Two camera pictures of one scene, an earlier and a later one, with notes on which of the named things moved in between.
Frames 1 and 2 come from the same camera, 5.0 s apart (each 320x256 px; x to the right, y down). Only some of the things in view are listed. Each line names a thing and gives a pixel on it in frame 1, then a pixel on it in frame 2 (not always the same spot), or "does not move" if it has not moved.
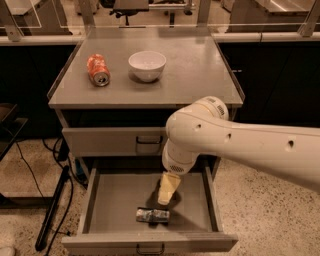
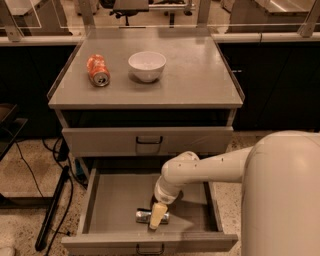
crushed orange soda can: (97, 70) does not move
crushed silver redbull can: (152, 215) does not move
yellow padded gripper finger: (168, 185) → (157, 214)
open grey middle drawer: (111, 195) does not move
